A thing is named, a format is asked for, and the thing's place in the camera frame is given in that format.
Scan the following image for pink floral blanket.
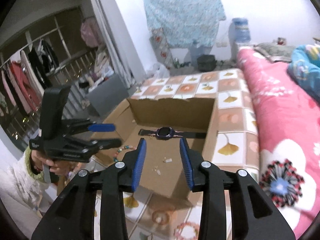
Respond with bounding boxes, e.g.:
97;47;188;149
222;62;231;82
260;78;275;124
236;47;320;240

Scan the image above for dark blue pink smart watch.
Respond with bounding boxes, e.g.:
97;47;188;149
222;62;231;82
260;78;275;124
138;127;207;140

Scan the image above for white water dispenser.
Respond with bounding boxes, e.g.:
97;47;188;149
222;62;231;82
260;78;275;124
229;41;242;62

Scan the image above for clear empty water jug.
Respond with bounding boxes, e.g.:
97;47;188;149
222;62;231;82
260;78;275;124
191;42;204;67

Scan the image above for light blue patterned cloth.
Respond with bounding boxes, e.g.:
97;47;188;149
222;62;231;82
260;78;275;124
143;0;227;49

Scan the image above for grey storage box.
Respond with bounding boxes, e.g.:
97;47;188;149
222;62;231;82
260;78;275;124
86;74;130;117

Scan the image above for white plastic bag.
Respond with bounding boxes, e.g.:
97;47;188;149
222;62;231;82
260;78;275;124
146;64;171;80

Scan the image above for grey quilt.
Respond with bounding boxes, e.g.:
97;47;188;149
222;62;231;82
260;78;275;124
252;42;297;63

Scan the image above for white red-print cloth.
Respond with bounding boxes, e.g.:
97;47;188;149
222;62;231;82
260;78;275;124
149;29;173;68

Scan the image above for ginkgo leaf print tablecloth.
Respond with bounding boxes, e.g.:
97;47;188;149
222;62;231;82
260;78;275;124
45;69;262;240

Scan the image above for person's left hand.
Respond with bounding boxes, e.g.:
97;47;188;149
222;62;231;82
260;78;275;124
30;153;76;178

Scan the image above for blue water jug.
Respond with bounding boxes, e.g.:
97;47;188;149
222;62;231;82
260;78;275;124
231;17;251;43

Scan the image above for pink hanging garment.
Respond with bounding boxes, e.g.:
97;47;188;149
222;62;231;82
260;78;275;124
80;17;100;47

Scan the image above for pink bead bracelet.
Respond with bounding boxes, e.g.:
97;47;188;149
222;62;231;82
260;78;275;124
174;221;200;240

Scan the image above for metal railing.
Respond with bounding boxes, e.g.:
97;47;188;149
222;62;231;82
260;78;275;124
5;51;100;143

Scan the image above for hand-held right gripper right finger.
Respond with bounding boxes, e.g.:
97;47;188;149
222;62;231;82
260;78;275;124
179;137;297;240

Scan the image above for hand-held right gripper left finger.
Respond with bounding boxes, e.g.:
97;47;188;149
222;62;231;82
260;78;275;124
31;138;147;240

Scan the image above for row of hanging clothes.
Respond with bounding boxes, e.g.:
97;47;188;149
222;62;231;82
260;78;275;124
0;39;60;117

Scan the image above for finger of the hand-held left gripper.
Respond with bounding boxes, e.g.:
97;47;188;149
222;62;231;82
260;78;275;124
61;119;117;137
62;137;122;158

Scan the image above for cream cloth bags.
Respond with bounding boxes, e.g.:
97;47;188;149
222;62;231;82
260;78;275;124
96;45;114;79

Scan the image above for person's left forearm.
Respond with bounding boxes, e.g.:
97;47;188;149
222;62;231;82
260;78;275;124
0;146;52;213

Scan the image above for brown cardboard box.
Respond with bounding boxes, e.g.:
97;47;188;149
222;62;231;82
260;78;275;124
90;97;218;200

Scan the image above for colourful bead bracelet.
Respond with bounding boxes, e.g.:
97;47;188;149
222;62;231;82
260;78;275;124
113;144;137;162

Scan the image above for blue printed blanket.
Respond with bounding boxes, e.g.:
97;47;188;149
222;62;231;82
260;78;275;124
287;44;320;100

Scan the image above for black bag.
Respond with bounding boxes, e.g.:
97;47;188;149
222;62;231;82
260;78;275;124
197;54;217;72

